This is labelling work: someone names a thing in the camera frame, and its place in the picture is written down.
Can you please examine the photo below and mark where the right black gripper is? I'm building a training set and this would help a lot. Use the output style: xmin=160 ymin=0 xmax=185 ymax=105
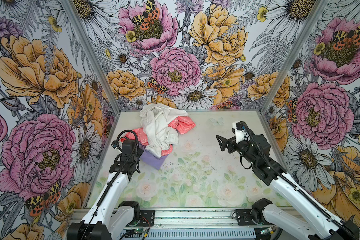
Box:
xmin=215 ymin=129 xmax=258 ymax=166

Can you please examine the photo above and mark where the white cloth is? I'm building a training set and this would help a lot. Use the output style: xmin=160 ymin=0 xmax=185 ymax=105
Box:
xmin=140 ymin=104 xmax=188 ymax=158

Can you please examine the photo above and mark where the purple cloth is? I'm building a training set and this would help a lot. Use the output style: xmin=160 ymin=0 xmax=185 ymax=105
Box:
xmin=139 ymin=144 xmax=168 ymax=170

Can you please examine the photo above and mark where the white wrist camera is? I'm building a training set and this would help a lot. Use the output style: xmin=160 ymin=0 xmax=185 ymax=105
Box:
xmin=232 ymin=121 xmax=250 ymax=144

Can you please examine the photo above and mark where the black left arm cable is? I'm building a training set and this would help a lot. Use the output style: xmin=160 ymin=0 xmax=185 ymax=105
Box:
xmin=79 ymin=129 xmax=139 ymax=240

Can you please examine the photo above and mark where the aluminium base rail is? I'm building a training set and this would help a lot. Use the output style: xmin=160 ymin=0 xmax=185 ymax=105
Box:
xmin=66 ymin=206 xmax=289 ymax=240

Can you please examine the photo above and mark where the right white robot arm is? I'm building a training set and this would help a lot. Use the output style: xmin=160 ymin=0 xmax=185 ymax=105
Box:
xmin=216 ymin=131 xmax=359 ymax=240

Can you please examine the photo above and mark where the pink patterned cloth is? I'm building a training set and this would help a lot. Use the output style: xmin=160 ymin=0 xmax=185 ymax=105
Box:
xmin=133 ymin=117 xmax=196 ymax=159

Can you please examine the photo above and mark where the metal corner frame post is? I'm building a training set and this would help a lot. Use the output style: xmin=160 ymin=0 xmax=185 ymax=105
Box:
xmin=260 ymin=0 xmax=328 ymax=114

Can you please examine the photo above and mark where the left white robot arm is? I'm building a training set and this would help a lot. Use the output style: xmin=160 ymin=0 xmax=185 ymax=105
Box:
xmin=66 ymin=139 xmax=155 ymax=240

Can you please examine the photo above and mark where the left metal corner post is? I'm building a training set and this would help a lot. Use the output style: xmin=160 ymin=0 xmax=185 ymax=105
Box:
xmin=62 ymin=1 xmax=121 ymax=117

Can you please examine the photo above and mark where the black right arm cable chain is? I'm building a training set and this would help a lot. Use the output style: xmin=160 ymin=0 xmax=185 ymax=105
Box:
xmin=242 ymin=122 xmax=356 ymax=238

